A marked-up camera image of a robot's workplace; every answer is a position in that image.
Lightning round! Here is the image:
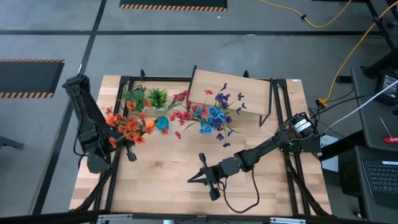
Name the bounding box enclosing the purple artificial flower bunch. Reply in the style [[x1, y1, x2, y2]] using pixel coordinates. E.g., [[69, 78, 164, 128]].
[[214, 82, 248, 149]]

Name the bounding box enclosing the teal glass vase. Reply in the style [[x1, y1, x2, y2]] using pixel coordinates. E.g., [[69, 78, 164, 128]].
[[154, 116, 170, 131]]

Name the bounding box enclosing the yellow cable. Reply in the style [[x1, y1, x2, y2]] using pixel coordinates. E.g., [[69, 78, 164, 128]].
[[259, 0, 398, 108]]

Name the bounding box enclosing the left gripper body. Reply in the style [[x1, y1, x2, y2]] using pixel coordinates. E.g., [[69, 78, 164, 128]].
[[119, 139, 138, 163]]

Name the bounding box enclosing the grey side table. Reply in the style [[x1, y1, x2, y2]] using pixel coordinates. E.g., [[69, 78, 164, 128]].
[[351, 67, 398, 153]]

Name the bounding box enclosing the orange artificial tulip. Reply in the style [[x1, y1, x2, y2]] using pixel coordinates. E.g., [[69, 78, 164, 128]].
[[144, 119, 162, 131]]

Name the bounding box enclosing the broad-leaf plant in white pot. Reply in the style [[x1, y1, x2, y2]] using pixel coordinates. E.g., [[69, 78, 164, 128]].
[[122, 84, 147, 113]]

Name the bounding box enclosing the red-handled screwdriver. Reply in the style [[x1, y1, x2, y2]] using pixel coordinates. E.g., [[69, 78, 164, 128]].
[[379, 116, 398, 144]]

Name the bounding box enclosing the dark red artificial tulip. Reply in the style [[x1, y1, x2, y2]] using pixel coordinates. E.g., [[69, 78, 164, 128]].
[[163, 91, 188, 121]]

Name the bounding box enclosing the black hazard-striped floor mat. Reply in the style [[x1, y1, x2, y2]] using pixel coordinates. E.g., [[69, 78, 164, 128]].
[[119, 0, 228, 12], [0, 58, 65, 100]]

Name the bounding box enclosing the small-leaf plant in white pot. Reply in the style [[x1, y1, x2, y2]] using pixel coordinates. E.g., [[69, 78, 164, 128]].
[[146, 88, 169, 111]]

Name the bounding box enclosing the white cable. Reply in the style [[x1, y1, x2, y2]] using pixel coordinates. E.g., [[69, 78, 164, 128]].
[[323, 79, 398, 133]]

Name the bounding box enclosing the black metal table frame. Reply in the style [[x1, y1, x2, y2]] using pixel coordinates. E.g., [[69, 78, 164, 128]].
[[70, 65, 332, 224]]

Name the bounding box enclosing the blue artificial flower bunch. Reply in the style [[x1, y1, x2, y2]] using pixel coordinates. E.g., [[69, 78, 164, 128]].
[[194, 105, 234, 136]]

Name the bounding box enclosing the red artificial flower bunch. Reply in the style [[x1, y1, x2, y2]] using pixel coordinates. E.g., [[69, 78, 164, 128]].
[[160, 89, 215, 140]]

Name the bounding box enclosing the white paper sheet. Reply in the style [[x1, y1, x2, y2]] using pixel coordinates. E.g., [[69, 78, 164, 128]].
[[319, 134, 340, 172]]

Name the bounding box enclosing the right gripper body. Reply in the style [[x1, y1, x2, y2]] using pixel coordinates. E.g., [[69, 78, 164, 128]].
[[198, 152, 225, 202]]

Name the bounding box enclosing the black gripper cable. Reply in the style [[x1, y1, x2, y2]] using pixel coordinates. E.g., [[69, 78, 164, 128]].
[[217, 155, 261, 215]]

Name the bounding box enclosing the black tablet screen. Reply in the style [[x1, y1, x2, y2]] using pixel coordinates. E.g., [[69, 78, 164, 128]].
[[374, 70, 398, 106]]

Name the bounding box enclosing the green flower stems bundle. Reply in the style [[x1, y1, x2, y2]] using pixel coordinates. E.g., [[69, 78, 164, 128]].
[[104, 106, 156, 149]]

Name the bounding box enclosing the black laptop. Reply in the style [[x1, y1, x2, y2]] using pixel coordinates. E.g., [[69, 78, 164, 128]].
[[338, 146, 398, 212]]

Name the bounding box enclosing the wooden shelf with black legs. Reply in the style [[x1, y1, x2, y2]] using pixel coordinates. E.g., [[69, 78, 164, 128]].
[[187, 65, 275, 128]]

